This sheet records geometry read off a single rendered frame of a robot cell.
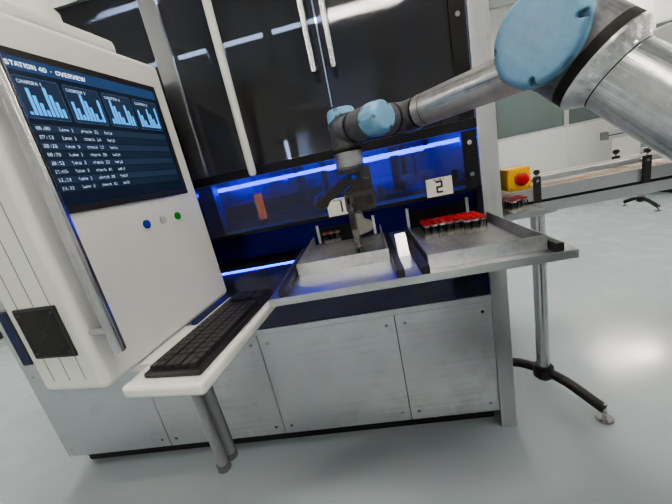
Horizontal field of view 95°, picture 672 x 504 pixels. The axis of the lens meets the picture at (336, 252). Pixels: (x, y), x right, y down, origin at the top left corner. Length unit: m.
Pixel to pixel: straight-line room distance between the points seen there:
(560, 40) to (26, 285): 0.96
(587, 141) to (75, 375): 6.77
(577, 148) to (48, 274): 6.65
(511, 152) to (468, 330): 5.13
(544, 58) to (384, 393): 1.21
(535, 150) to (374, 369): 5.51
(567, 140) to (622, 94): 6.12
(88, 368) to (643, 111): 1.00
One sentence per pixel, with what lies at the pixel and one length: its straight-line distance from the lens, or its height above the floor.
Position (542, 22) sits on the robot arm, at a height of 1.26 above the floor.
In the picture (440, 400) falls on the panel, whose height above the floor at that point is 0.17.
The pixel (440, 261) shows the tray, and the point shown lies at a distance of 0.76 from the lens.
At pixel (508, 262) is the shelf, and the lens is 0.78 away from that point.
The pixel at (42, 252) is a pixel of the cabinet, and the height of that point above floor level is 1.11.
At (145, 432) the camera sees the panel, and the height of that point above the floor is 0.18.
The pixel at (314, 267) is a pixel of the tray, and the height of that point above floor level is 0.90.
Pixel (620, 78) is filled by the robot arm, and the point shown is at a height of 1.18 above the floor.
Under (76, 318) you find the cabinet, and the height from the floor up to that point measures 0.97.
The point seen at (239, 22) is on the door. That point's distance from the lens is 1.22.
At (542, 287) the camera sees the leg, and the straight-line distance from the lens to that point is 1.51.
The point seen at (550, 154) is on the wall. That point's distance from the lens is 6.51.
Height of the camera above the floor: 1.15
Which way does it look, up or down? 15 degrees down
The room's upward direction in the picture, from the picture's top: 12 degrees counter-clockwise
